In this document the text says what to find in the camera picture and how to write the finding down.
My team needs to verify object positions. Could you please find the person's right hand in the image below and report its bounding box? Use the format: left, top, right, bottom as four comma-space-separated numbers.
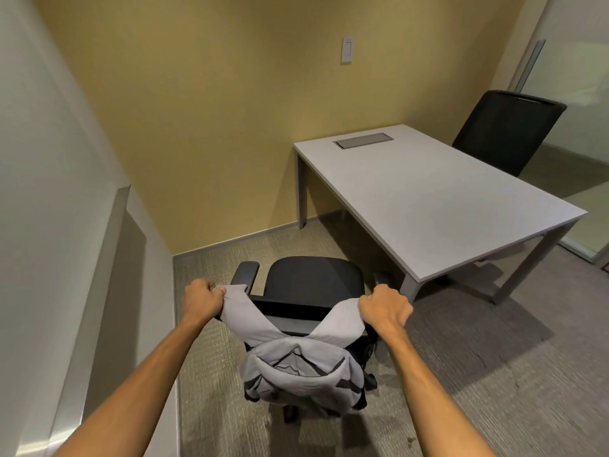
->
357, 284, 414, 339

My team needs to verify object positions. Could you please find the person's left hand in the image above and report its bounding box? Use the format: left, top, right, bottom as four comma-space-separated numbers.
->
184, 279, 226, 327

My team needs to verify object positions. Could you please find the grey hooded sweatshirt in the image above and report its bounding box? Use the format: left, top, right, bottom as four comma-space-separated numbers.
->
213, 284, 380, 418

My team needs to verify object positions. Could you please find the person's left forearm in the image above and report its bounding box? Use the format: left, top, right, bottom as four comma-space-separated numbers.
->
51, 315, 209, 457

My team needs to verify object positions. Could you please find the person's right forearm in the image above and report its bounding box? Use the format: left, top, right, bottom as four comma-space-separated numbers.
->
379, 321, 498, 457

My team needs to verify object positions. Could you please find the black office chair with armrests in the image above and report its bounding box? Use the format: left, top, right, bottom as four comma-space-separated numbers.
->
230, 256, 396, 424

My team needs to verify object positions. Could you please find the white rectangular desk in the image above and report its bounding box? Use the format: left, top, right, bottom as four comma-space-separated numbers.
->
293, 124, 589, 305

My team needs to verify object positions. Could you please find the black mesh-back office chair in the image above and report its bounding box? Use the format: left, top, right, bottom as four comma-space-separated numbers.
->
452, 90, 568, 178

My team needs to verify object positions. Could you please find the grey desk cable hatch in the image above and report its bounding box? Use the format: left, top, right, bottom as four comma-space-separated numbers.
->
333, 133, 394, 150

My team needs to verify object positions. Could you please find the frosted glass wall panel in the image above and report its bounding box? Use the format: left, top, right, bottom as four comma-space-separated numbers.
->
0, 0, 180, 457

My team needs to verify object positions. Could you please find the glass door with metal frame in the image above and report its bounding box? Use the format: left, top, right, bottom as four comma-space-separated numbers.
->
508, 0, 609, 273

